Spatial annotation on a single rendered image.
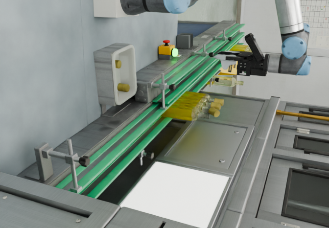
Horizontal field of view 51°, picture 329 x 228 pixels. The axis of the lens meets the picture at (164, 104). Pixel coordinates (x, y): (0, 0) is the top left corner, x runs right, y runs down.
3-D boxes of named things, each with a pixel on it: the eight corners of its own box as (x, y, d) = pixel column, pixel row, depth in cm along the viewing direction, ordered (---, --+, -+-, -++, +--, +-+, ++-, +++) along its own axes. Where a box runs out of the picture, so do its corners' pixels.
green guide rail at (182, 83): (152, 102, 159) (168, 104, 156) (152, 100, 159) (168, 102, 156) (235, 33, 307) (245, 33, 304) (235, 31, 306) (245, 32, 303)
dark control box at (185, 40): (176, 47, 214) (188, 48, 211) (176, 34, 211) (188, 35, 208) (180, 45, 221) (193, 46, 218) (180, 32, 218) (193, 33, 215)
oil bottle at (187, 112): (154, 115, 165) (197, 122, 157) (154, 104, 163) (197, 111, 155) (159, 111, 170) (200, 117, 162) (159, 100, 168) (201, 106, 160)
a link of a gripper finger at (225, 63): (212, 70, 139) (236, 71, 137) (213, 56, 136) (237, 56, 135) (213, 68, 141) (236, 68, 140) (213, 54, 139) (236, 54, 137)
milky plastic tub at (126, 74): (99, 104, 142) (117, 107, 139) (93, 51, 133) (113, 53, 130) (120, 90, 157) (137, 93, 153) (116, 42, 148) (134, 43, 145)
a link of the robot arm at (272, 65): (279, 57, 128) (281, 51, 135) (267, 56, 130) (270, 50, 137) (277, 76, 131) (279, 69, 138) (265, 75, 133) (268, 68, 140)
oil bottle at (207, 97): (169, 102, 180) (208, 107, 172) (168, 92, 178) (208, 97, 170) (173, 99, 185) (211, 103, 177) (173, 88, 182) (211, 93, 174)
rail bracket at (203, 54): (190, 56, 202) (212, 57, 197) (190, 43, 200) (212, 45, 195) (192, 54, 206) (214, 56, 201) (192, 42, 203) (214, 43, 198)
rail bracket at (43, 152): (25, 181, 105) (86, 199, 96) (15, 132, 98) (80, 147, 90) (36, 173, 109) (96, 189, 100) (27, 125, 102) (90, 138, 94)
